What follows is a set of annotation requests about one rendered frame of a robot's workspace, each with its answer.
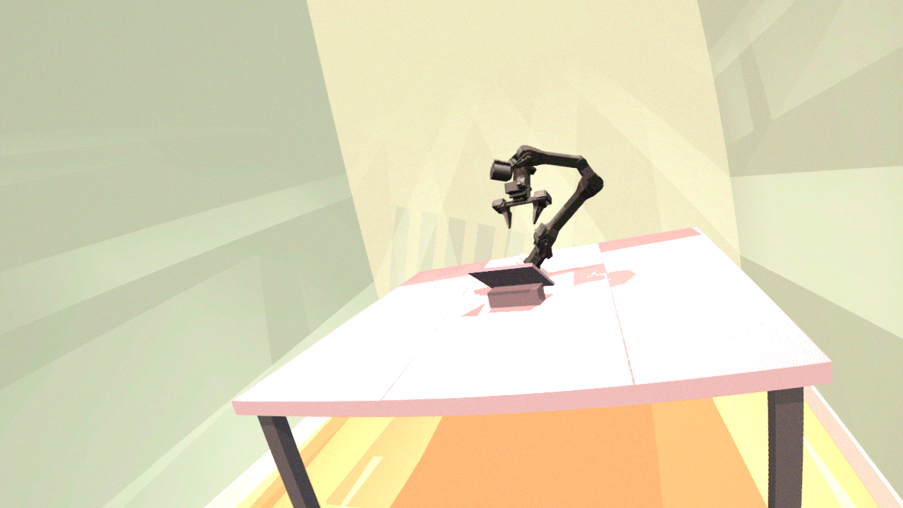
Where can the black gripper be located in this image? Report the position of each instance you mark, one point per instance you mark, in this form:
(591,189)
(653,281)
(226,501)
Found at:
(540,201)

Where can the grey switch panel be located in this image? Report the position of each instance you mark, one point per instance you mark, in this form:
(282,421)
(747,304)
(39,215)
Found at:
(513,285)

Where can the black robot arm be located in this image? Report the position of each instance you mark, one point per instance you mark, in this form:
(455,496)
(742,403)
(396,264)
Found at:
(521,166)

